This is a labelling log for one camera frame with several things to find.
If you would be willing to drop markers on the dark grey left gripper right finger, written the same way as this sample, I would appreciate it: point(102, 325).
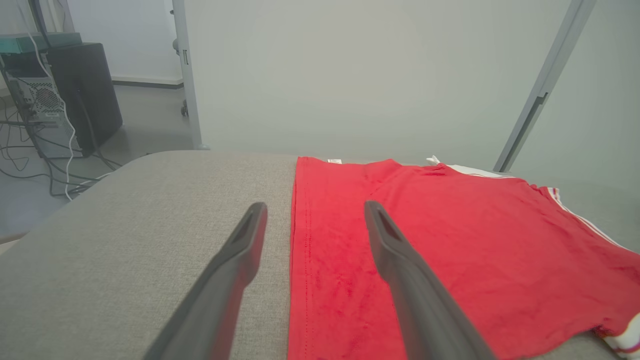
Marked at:
point(420, 300)

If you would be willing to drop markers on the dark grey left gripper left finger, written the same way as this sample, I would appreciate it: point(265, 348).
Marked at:
point(220, 290)

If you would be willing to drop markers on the red Bulls basketball jersey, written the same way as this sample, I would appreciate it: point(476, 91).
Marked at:
point(500, 250)

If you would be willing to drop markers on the white partition panel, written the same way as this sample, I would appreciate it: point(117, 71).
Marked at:
point(350, 75)
point(600, 125)

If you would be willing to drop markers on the black computer tower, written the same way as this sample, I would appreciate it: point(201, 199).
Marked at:
point(85, 90)

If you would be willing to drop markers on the teal flat box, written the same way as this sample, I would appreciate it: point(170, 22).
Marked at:
point(40, 44)

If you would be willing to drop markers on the grey partition post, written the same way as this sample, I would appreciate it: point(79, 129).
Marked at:
point(543, 85)
point(190, 90)

